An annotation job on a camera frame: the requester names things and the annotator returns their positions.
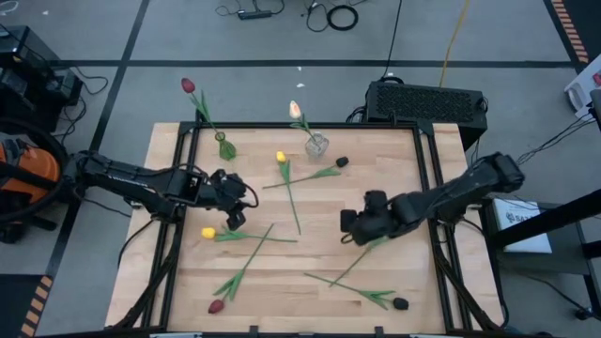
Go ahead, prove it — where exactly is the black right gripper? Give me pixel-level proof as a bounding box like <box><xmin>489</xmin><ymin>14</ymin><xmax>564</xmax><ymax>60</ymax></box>
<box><xmin>340</xmin><ymin>189</ymin><xmax>401</xmax><ymax>248</ymax></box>

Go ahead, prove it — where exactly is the yellow artificial tulip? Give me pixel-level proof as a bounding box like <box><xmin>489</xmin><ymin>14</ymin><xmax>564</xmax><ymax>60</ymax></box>
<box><xmin>275</xmin><ymin>150</ymin><xmax>302</xmax><ymax>236</ymax></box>
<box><xmin>201</xmin><ymin>224</ymin><xmax>299</xmax><ymax>244</ymax></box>

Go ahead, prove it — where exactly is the coiled black cable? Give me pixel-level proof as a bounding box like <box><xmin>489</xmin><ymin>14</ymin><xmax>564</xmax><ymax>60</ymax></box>
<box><xmin>326</xmin><ymin>4</ymin><xmax>360</xmax><ymax>32</ymax></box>

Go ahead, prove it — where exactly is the dark purple artificial tulip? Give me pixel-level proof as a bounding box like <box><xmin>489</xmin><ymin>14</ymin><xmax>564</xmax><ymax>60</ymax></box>
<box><xmin>261</xmin><ymin>156</ymin><xmax>350</xmax><ymax>191</ymax></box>
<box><xmin>303</xmin><ymin>272</ymin><xmax>410</xmax><ymax>312</ymax></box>

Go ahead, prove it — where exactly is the black computer case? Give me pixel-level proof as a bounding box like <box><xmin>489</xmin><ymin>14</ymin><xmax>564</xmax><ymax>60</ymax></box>
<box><xmin>364</xmin><ymin>80</ymin><xmax>489</xmax><ymax>151</ymax></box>

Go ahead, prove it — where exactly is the peach artificial tulip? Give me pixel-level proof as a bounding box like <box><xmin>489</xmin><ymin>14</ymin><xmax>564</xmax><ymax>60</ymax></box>
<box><xmin>329</xmin><ymin>237</ymin><xmax>391</xmax><ymax>288</ymax></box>

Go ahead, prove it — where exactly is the orange and black vacuum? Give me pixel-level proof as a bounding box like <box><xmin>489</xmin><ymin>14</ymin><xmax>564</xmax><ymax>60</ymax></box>
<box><xmin>0</xmin><ymin>116</ymin><xmax>74</xmax><ymax>245</ymax></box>

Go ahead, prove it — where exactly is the black hanging cable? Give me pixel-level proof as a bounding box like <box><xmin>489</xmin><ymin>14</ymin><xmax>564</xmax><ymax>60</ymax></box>
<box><xmin>383</xmin><ymin>0</ymin><xmax>404</xmax><ymax>79</ymax></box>

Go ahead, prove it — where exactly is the red artificial tulip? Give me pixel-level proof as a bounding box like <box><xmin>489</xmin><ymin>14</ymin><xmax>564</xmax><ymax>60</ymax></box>
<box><xmin>180</xmin><ymin>77</ymin><xmax>222</xmax><ymax>138</ymax></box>
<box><xmin>208</xmin><ymin>223</ymin><xmax>275</xmax><ymax>315</ymax></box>

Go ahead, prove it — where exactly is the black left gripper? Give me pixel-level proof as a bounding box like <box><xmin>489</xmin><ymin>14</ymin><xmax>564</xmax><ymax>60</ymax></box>
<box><xmin>211</xmin><ymin>169</ymin><xmax>253</xmax><ymax>231</ymax></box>

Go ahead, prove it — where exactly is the cream white artificial tulip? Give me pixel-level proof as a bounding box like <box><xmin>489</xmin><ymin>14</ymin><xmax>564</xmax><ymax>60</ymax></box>
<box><xmin>288</xmin><ymin>100</ymin><xmax>320</xmax><ymax>142</ymax></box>

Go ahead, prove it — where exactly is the yellow hanging cable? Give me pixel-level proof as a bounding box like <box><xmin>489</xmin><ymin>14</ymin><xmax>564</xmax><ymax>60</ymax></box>
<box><xmin>439</xmin><ymin>0</ymin><xmax>472</xmax><ymax>88</ymax></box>

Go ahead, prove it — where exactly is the black power strip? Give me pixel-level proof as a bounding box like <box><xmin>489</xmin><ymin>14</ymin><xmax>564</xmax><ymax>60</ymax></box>
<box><xmin>237</xmin><ymin>8</ymin><xmax>274</xmax><ymax>22</ymax></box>

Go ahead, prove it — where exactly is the white printed booklet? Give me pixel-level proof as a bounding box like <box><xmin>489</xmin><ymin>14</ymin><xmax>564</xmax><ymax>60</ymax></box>
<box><xmin>495</xmin><ymin>198</ymin><xmax>554</xmax><ymax>254</ymax></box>

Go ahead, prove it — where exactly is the black equipment stack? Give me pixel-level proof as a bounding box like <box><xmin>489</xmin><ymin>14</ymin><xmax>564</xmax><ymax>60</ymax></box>
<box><xmin>0</xmin><ymin>25</ymin><xmax>85</xmax><ymax>132</ymax></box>

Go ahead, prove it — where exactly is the clear glass vase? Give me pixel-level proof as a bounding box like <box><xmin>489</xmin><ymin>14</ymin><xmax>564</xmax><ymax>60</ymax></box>
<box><xmin>304</xmin><ymin>131</ymin><xmax>330</xmax><ymax>160</ymax></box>

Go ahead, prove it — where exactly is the black metal table frame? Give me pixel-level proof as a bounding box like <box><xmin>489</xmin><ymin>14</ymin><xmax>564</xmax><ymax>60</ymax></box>
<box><xmin>112</xmin><ymin>106</ymin><xmax>508</xmax><ymax>337</ymax></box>

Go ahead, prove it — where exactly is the white box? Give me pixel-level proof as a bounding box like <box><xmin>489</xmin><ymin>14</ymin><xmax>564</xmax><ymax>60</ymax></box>
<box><xmin>564</xmin><ymin>54</ymin><xmax>601</xmax><ymax>121</ymax></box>

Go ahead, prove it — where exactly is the green glass vase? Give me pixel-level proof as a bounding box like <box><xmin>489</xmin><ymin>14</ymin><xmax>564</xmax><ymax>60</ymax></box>
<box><xmin>214</xmin><ymin>131</ymin><xmax>238</xmax><ymax>161</ymax></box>

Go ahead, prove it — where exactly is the black side cart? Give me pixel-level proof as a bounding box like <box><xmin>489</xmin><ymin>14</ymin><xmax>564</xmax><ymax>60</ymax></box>
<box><xmin>483</xmin><ymin>187</ymin><xmax>601</xmax><ymax>320</ymax></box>

